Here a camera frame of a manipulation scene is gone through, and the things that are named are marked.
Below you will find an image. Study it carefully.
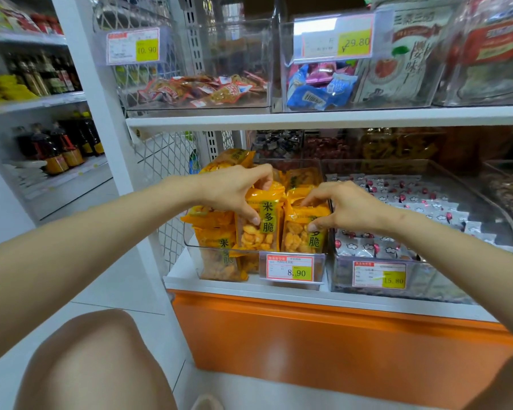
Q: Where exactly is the row of slim dark bottles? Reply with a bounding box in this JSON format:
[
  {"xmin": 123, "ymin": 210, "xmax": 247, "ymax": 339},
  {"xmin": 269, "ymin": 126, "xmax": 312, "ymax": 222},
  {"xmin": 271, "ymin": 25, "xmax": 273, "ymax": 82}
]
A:
[{"xmin": 5, "ymin": 50, "xmax": 83, "ymax": 97}]

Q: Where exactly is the white shelf upright post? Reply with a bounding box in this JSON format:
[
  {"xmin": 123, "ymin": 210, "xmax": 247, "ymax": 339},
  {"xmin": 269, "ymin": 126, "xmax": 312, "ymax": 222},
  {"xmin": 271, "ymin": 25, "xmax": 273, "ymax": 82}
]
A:
[{"xmin": 50, "ymin": 0, "xmax": 195, "ymax": 363}]

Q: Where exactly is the person's left leg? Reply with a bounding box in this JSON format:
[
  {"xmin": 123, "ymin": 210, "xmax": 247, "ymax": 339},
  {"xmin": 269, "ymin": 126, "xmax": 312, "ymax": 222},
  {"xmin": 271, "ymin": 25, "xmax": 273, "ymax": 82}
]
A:
[{"xmin": 15, "ymin": 309, "xmax": 178, "ymax": 410}]

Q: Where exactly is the orange base panel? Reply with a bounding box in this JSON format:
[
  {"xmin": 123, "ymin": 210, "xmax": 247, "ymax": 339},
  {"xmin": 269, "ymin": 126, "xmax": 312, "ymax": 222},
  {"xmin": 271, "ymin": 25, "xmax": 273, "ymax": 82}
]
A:
[{"xmin": 169, "ymin": 289, "xmax": 513, "ymax": 410}]

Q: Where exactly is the pile of silver wrapped candies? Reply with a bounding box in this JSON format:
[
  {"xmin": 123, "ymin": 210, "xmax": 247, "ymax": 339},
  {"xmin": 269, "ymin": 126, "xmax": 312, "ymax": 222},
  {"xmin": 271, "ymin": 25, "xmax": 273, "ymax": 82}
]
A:
[{"xmin": 250, "ymin": 130, "xmax": 304, "ymax": 160}]

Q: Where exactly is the person's left hand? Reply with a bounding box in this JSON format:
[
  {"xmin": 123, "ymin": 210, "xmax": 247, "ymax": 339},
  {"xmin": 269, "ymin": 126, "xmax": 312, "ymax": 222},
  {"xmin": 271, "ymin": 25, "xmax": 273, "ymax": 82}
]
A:
[{"xmin": 192, "ymin": 163, "xmax": 275, "ymax": 227}]

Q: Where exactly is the pile of dark red candies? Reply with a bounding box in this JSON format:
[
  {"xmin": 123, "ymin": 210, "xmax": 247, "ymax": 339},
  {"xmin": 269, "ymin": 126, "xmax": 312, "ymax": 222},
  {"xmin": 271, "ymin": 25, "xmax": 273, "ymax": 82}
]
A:
[{"xmin": 304, "ymin": 134, "xmax": 355, "ymax": 162}]

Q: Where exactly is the person's right leg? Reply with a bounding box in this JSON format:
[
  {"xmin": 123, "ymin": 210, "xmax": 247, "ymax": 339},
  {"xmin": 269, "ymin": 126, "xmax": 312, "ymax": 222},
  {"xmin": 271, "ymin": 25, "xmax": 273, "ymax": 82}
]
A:
[{"xmin": 464, "ymin": 352, "xmax": 513, "ymax": 410}]

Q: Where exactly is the person's left forearm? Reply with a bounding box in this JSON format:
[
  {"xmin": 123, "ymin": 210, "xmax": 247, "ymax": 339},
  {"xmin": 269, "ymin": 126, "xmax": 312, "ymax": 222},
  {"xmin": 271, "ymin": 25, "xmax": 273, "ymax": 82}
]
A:
[{"xmin": 0, "ymin": 175, "xmax": 199, "ymax": 374}]

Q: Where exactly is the pile of yellow packets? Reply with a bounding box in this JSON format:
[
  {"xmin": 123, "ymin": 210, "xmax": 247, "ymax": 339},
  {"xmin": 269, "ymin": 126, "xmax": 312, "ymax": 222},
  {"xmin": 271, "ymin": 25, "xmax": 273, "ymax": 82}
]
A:
[{"xmin": 0, "ymin": 74, "xmax": 40, "ymax": 104}]

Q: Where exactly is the white wire mesh panel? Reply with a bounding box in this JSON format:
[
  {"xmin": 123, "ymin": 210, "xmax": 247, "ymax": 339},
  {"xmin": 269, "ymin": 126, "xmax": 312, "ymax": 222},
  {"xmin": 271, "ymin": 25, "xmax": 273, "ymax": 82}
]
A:
[{"xmin": 92, "ymin": 0, "xmax": 246, "ymax": 271}]

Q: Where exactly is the person's leg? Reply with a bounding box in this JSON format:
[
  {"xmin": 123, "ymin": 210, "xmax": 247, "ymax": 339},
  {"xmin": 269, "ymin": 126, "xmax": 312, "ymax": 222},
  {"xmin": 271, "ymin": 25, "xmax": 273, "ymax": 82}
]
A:
[
  {"xmin": 15, "ymin": 309, "xmax": 178, "ymax": 410},
  {"xmin": 464, "ymin": 352, "xmax": 513, "ymax": 410}
]

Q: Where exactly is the pile of yellow snack bags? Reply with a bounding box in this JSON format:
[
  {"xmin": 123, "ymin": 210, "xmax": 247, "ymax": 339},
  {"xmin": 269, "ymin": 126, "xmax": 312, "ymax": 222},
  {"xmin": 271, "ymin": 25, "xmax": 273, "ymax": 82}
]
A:
[{"xmin": 180, "ymin": 148, "xmax": 325, "ymax": 282}]

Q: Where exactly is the yellow cracker packet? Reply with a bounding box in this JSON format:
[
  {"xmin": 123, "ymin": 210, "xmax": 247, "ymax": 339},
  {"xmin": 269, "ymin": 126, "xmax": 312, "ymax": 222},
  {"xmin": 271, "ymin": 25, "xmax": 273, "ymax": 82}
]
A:
[
  {"xmin": 234, "ymin": 181, "xmax": 286, "ymax": 252},
  {"xmin": 281, "ymin": 198, "xmax": 332, "ymax": 254}
]

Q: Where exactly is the person's right forearm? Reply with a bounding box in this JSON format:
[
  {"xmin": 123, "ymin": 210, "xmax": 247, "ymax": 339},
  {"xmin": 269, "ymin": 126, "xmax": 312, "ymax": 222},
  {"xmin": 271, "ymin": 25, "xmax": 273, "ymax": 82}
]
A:
[{"xmin": 387, "ymin": 209, "xmax": 513, "ymax": 338}]

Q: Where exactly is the white shelf board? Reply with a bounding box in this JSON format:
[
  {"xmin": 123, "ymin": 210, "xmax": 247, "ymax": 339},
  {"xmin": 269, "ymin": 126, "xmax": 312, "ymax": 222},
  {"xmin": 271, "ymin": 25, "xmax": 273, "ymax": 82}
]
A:
[
  {"xmin": 126, "ymin": 105, "xmax": 513, "ymax": 129},
  {"xmin": 164, "ymin": 247, "xmax": 498, "ymax": 323}
]

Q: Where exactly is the white side shelf unit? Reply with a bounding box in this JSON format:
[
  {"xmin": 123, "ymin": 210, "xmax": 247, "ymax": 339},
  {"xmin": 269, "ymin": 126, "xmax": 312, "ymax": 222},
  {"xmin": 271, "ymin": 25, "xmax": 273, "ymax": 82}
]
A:
[{"xmin": 0, "ymin": 0, "xmax": 114, "ymax": 222}]

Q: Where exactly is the pile of red snack packets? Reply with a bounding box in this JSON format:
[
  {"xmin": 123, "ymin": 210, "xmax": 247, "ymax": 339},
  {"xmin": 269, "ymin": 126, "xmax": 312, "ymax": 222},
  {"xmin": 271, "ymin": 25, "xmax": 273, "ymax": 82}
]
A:
[{"xmin": 138, "ymin": 71, "xmax": 269, "ymax": 108}]

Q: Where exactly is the person's pale shoe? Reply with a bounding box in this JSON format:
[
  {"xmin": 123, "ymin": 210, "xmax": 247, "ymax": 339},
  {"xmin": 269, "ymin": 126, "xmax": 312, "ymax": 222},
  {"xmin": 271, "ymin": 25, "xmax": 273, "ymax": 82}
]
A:
[{"xmin": 191, "ymin": 394, "xmax": 224, "ymax": 410}]

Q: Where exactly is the person's right hand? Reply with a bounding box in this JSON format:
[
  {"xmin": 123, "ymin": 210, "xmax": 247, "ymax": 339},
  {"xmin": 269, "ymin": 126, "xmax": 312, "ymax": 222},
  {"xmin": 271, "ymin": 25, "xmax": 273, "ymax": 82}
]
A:
[{"xmin": 300, "ymin": 181, "xmax": 395, "ymax": 236}]

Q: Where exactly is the clear bag with red label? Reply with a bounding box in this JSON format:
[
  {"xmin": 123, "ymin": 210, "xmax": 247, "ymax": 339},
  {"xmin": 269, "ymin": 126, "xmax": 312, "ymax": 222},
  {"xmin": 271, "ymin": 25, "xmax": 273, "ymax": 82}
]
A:
[{"xmin": 451, "ymin": 0, "xmax": 513, "ymax": 103}]

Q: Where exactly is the pile of white candy packets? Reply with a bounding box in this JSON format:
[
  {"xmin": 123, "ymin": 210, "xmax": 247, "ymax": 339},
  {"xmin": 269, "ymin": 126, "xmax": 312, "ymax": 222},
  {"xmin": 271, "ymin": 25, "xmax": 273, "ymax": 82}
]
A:
[{"xmin": 325, "ymin": 173, "xmax": 513, "ymax": 261}]

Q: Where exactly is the row of red packets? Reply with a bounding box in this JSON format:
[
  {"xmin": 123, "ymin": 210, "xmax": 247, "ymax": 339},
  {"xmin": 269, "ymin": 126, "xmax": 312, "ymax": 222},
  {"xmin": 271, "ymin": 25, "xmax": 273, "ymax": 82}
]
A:
[{"xmin": 0, "ymin": 0, "xmax": 65, "ymax": 36}]

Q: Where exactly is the large white snack bag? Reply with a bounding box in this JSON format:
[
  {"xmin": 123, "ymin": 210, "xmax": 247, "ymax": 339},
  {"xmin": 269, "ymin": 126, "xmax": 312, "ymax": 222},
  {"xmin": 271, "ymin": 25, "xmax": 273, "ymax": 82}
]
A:
[{"xmin": 354, "ymin": 2, "xmax": 454, "ymax": 105}]

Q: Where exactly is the row of yellow label sauce bottles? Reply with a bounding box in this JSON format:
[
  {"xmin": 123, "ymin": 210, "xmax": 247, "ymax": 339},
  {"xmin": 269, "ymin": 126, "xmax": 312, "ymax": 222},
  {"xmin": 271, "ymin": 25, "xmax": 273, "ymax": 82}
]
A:
[{"xmin": 12, "ymin": 111, "xmax": 106, "ymax": 176}]

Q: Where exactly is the pile of blue candy packets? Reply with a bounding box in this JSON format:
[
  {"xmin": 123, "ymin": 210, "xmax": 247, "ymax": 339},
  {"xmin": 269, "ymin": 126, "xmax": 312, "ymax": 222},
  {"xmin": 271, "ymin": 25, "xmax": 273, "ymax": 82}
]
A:
[{"xmin": 286, "ymin": 64, "xmax": 359, "ymax": 111}]

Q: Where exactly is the pile of yellow brown snacks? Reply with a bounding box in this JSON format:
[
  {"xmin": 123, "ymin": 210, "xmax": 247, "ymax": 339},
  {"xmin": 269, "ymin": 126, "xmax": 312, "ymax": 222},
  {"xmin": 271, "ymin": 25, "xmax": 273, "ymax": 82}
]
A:
[{"xmin": 359, "ymin": 128, "xmax": 443, "ymax": 173}]

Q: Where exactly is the red and yellow price tag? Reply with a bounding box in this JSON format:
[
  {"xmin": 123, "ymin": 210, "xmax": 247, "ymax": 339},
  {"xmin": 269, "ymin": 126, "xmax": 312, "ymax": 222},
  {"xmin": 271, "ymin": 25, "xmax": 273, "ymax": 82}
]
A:
[
  {"xmin": 292, "ymin": 13, "xmax": 376, "ymax": 64},
  {"xmin": 106, "ymin": 27, "xmax": 161, "ymax": 65},
  {"xmin": 353, "ymin": 260, "xmax": 408, "ymax": 290},
  {"xmin": 260, "ymin": 252, "xmax": 325, "ymax": 283}
]

